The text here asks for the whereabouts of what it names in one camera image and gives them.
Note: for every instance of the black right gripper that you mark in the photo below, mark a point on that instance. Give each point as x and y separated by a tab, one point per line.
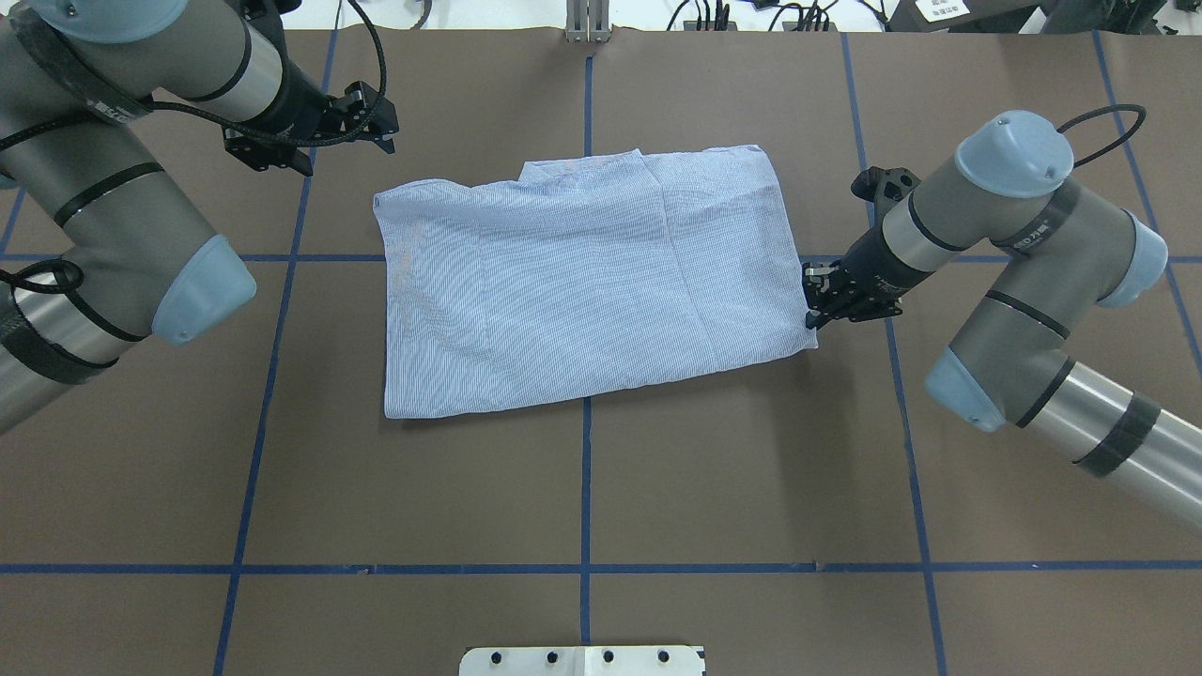
871	265

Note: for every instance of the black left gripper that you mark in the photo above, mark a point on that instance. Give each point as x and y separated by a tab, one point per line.
302	100

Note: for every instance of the light blue striped shirt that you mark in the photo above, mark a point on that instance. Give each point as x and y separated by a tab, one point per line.
586	276

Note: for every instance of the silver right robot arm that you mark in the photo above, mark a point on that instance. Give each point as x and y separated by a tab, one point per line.
1010	184

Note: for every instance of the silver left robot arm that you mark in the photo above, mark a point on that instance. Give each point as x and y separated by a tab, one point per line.
143	260

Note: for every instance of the grey aluminium frame post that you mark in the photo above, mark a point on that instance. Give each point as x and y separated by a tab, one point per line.
587	21

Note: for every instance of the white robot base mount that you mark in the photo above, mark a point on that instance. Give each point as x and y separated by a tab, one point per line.
585	660

